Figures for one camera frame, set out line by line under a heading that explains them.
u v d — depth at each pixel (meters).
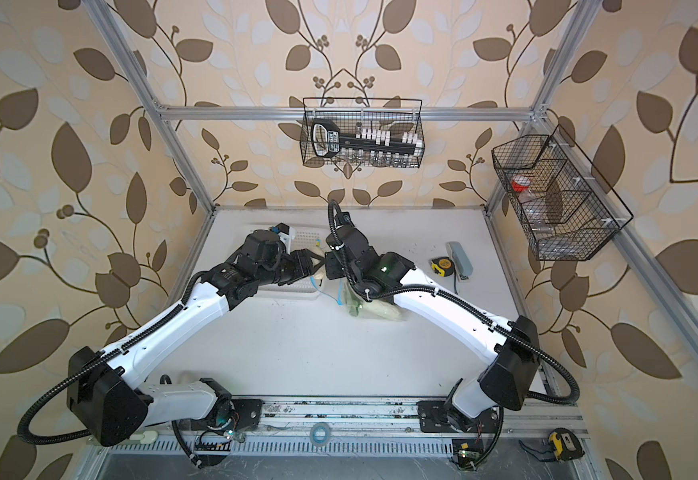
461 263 0.99
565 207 0.74
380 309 0.87
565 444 0.68
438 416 0.74
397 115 0.91
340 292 0.89
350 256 0.53
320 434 0.72
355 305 0.84
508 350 0.40
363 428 0.74
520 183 0.81
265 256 0.60
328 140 0.85
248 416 0.74
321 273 0.75
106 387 0.39
